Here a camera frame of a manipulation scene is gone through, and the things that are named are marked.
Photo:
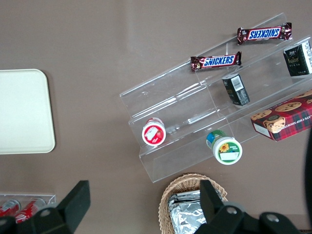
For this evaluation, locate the black drink carton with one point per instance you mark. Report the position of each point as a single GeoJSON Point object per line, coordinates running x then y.
{"type": "Point", "coordinates": [298, 59]}
{"type": "Point", "coordinates": [236, 90]}

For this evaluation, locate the red plaid cookie box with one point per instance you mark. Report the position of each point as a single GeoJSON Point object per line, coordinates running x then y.
{"type": "Point", "coordinates": [285, 119]}

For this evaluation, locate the red cola bottle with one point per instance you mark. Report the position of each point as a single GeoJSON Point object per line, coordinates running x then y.
{"type": "Point", "coordinates": [9, 208]}
{"type": "Point", "coordinates": [30, 210]}

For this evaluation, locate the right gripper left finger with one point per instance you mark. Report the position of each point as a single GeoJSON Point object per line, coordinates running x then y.
{"type": "Point", "coordinates": [75, 204]}

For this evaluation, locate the cream plastic tray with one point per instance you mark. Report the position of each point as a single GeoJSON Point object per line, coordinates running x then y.
{"type": "Point", "coordinates": [24, 112]}

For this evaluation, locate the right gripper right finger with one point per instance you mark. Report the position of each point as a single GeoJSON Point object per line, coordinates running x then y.
{"type": "Point", "coordinates": [209, 202]}

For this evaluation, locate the green sunflower yogurt cup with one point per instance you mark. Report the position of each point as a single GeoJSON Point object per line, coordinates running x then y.
{"type": "Point", "coordinates": [225, 148]}

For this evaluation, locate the clear acrylic bottle rack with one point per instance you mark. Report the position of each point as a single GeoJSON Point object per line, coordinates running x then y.
{"type": "Point", "coordinates": [50, 198]}

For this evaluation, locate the silver foil wrapped pack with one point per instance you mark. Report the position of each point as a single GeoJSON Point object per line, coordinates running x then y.
{"type": "Point", "coordinates": [186, 217]}
{"type": "Point", "coordinates": [182, 197]}

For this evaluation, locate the light wicker basket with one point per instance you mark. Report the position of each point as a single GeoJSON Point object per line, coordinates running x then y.
{"type": "Point", "coordinates": [180, 184]}

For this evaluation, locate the clear acrylic stepped shelf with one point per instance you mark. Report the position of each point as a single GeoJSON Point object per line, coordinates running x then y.
{"type": "Point", "coordinates": [170, 102]}

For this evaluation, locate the red lid yogurt cup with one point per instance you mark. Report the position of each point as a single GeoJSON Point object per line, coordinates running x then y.
{"type": "Point", "coordinates": [154, 132]}

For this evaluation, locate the Snickers chocolate bar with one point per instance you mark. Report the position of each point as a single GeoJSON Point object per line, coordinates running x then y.
{"type": "Point", "coordinates": [217, 61]}
{"type": "Point", "coordinates": [264, 33]}

